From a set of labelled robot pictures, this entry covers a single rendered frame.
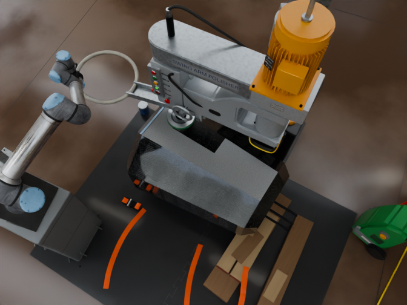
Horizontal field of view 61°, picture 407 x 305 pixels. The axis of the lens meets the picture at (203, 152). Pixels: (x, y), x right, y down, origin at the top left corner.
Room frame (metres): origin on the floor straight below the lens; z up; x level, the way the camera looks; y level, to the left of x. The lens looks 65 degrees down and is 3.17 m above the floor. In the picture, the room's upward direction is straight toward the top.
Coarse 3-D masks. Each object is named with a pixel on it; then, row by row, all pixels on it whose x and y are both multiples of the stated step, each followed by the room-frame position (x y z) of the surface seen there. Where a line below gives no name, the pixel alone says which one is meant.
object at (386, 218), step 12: (360, 216) 0.80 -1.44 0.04; (372, 216) 0.73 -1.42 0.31; (384, 216) 0.69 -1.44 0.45; (396, 216) 0.67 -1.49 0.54; (360, 228) 0.66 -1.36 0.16; (372, 228) 0.62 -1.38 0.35; (384, 228) 0.59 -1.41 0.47; (396, 228) 0.58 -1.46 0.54; (372, 240) 0.55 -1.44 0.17; (384, 240) 0.53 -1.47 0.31; (396, 240) 0.50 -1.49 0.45; (372, 252) 0.47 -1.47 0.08; (384, 252) 0.46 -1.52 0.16
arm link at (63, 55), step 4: (60, 52) 1.63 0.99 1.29; (64, 52) 1.63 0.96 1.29; (56, 56) 1.60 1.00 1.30; (60, 56) 1.60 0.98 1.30; (64, 56) 1.60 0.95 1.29; (68, 56) 1.60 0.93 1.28; (56, 60) 1.58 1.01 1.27; (60, 60) 1.57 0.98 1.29; (64, 60) 1.57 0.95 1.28; (68, 60) 1.59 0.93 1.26; (72, 60) 1.63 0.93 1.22; (68, 64) 1.57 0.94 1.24; (72, 64) 1.60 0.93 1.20; (68, 68) 1.58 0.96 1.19
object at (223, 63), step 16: (160, 32) 1.38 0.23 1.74; (176, 32) 1.38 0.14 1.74; (192, 32) 1.38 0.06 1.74; (160, 48) 1.28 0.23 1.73; (176, 48) 1.27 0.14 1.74; (192, 48) 1.27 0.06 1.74; (208, 48) 1.27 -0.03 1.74; (224, 48) 1.27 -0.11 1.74; (240, 48) 1.27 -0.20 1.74; (176, 64) 1.23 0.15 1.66; (192, 64) 1.18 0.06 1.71; (208, 64) 1.17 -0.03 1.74; (224, 64) 1.17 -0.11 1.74; (240, 64) 1.16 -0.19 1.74; (256, 64) 1.16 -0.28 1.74; (208, 80) 1.14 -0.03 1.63; (224, 80) 1.10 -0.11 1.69; (240, 80) 1.06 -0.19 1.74; (320, 80) 1.06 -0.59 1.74; (256, 96) 1.00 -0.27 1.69; (272, 112) 0.95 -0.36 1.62; (288, 112) 0.91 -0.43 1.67; (304, 112) 0.88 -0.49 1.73
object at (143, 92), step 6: (138, 84) 1.59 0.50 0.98; (144, 84) 1.57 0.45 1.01; (138, 90) 1.55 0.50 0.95; (144, 90) 1.54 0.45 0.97; (150, 90) 1.54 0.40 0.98; (132, 96) 1.49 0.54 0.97; (138, 96) 1.46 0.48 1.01; (144, 96) 1.48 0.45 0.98; (150, 96) 1.48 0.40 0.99; (156, 96) 1.47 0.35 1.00; (150, 102) 1.41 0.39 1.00; (156, 102) 1.39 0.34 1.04; (192, 114) 1.25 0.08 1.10; (198, 120) 1.19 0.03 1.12
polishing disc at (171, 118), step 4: (168, 112) 1.39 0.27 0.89; (172, 112) 1.39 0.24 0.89; (168, 116) 1.36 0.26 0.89; (172, 116) 1.36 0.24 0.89; (188, 116) 1.36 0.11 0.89; (168, 120) 1.32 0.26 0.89; (172, 120) 1.32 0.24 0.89; (176, 120) 1.32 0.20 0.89; (180, 120) 1.32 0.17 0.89; (184, 120) 1.32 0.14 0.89; (192, 120) 1.32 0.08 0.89; (172, 124) 1.29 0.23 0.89; (176, 124) 1.29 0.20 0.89; (180, 124) 1.29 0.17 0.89; (184, 124) 1.29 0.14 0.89; (188, 124) 1.29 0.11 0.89
